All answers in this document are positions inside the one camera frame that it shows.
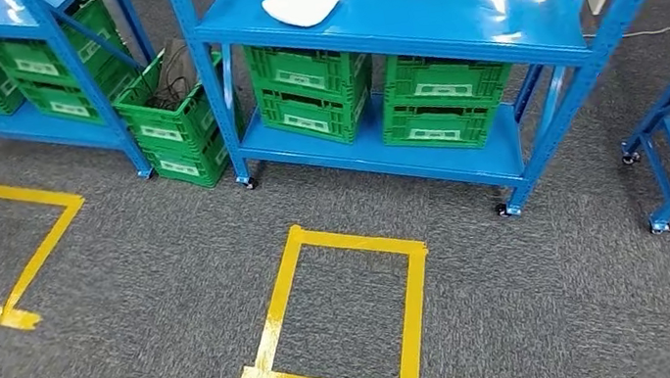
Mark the white floor cable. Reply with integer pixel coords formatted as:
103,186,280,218
582,23,670,47

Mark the black cable bundle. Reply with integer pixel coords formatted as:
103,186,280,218
138,44,197,115

